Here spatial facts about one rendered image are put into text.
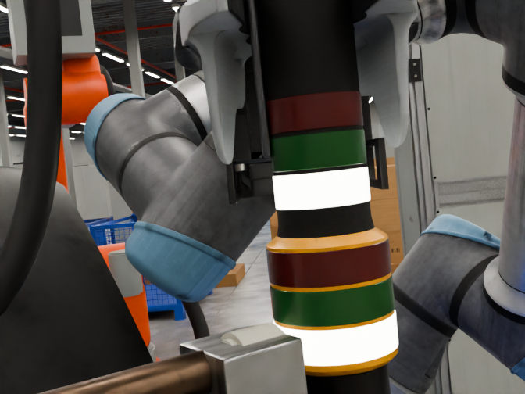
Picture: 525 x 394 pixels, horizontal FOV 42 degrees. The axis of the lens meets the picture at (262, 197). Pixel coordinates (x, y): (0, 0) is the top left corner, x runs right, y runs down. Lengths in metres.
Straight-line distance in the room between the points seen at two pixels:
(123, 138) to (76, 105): 3.63
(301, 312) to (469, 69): 1.92
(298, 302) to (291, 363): 0.02
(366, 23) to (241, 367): 0.12
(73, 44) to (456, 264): 3.43
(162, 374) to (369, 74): 0.14
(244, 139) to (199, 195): 0.19
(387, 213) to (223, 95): 7.53
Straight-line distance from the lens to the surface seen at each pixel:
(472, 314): 0.92
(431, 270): 0.95
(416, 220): 2.08
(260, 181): 0.30
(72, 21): 4.17
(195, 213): 0.48
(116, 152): 0.57
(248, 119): 0.30
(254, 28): 0.24
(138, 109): 0.60
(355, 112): 0.23
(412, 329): 0.95
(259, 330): 0.23
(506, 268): 0.84
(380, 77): 0.26
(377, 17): 0.24
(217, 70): 0.24
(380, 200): 7.75
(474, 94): 2.12
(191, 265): 0.48
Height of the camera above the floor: 1.43
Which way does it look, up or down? 3 degrees down
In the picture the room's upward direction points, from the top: 6 degrees counter-clockwise
